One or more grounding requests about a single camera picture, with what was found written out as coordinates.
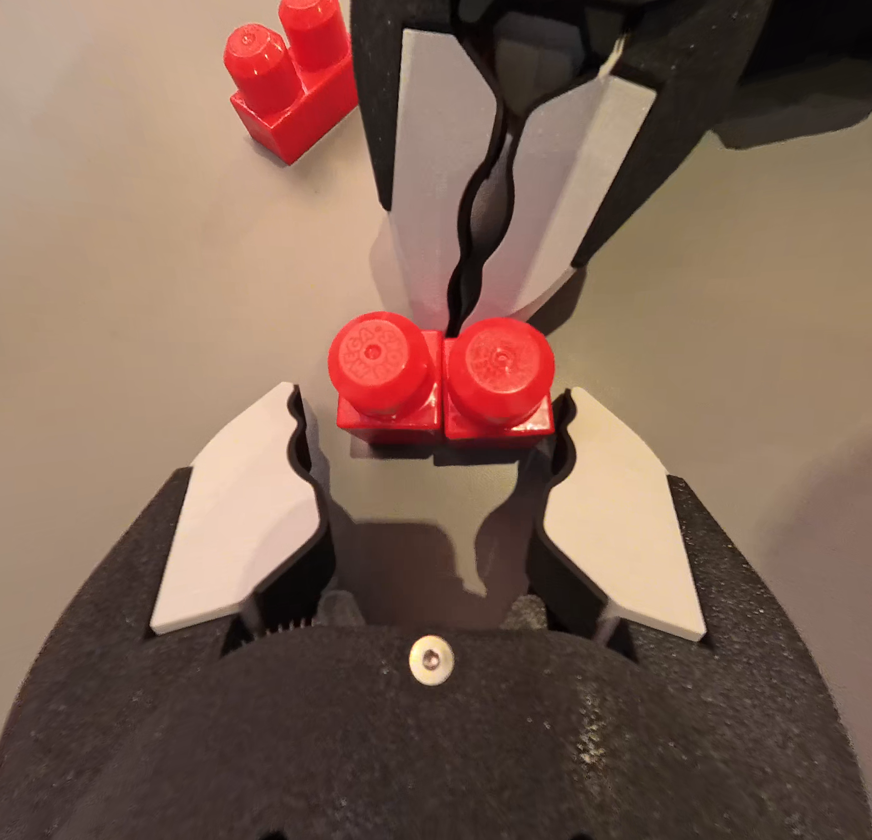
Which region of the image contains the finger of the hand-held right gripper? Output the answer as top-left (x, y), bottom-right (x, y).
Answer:
top-left (389, 28), bottom-right (508, 326)
top-left (457, 75), bottom-right (658, 326)

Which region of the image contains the red mega block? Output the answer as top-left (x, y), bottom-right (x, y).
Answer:
top-left (443, 317), bottom-right (560, 443)
top-left (325, 312), bottom-right (445, 448)
top-left (223, 0), bottom-right (362, 168)

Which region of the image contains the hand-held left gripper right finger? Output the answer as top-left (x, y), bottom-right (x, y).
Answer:
top-left (529, 387), bottom-right (709, 646)

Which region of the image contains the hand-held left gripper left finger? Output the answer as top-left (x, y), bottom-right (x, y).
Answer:
top-left (149, 383), bottom-right (337, 636)

